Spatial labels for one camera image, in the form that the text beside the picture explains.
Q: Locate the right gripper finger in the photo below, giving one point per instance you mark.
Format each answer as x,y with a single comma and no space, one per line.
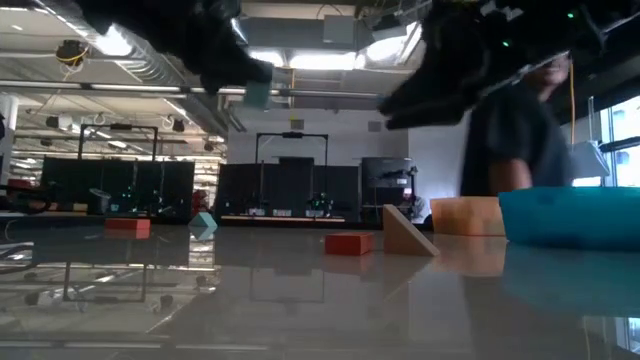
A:
430,97
430,119

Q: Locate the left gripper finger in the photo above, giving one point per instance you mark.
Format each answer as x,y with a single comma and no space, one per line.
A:
240,75

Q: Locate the teal wooden block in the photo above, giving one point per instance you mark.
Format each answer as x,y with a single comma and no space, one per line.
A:
258,95

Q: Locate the teal wooden cube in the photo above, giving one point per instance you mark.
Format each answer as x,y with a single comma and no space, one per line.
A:
202,220

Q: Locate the small red block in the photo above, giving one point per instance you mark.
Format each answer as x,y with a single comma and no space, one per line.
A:
127,223

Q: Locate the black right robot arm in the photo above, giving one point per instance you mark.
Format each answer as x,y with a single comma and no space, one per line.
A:
575,20

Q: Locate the ceiling light panel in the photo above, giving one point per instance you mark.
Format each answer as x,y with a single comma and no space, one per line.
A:
322,61
267,57

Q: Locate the orange wooden block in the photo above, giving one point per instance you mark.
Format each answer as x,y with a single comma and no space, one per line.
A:
467,216

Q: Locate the grey ceiling box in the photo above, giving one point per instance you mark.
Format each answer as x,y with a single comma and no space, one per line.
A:
340,29

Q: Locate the black partition panel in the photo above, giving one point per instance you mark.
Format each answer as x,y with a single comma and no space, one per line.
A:
70,180
240,190

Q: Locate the tan wooden wedge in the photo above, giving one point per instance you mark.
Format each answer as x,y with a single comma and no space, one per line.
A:
405,237

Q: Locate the red background object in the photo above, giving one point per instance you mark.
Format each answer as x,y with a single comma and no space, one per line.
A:
200,201

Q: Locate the background work table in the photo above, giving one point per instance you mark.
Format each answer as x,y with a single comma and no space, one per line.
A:
280,218

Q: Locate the red-orange flat block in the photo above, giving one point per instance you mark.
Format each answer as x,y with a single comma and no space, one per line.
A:
349,244

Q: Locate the teal plastic bin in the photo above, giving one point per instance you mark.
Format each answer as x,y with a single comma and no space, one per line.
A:
575,217

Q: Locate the dark cup with pale rim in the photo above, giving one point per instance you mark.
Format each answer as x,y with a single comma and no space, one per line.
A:
100,193

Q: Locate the bright window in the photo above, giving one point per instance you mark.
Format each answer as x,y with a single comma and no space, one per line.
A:
627,150

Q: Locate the grey wall vent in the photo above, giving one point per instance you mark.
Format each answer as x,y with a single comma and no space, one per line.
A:
374,126
297,124

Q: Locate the silver spiral ventilation duct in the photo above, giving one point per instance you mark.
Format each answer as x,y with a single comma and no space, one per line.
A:
150,70

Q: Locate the black metal rig frame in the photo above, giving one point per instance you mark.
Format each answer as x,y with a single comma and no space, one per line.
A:
292,135
121,126

